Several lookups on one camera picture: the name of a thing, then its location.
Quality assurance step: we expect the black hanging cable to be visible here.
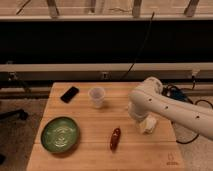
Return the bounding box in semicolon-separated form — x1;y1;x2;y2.
120;11;156;81

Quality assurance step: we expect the black chair base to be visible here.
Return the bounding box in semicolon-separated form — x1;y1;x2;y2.
0;109;29;120

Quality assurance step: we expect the blue black device on floor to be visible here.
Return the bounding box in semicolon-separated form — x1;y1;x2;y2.
167;88;186;102

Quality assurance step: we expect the black smartphone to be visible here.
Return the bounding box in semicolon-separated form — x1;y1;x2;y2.
60;86;79;103

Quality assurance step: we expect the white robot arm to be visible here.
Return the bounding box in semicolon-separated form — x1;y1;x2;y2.
128;77;213;141

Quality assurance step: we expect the green bowl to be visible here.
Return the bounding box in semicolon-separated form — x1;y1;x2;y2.
40;117;80;154

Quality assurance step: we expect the white ceramic cup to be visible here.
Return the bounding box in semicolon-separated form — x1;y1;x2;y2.
88;87;105;108

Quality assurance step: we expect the red pepper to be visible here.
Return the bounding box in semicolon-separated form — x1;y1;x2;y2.
110;128;121;151

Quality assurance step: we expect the black cable on floor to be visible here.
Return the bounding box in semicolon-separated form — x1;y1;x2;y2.
161;83;213;145

